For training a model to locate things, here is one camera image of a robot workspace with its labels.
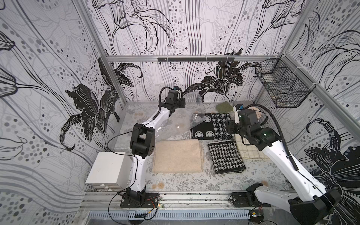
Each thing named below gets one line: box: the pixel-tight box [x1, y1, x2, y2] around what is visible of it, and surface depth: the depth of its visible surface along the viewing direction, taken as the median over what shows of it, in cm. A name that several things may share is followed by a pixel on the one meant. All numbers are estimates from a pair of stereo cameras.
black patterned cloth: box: [189, 113, 235, 141], surface depth 100 cm
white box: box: [85, 151, 134, 192], surface depth 73 cm
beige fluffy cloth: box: [151, 139, 204, 173], surface depth 87 cm
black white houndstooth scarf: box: [207, 140, 247, 175], surface depth 86 cm
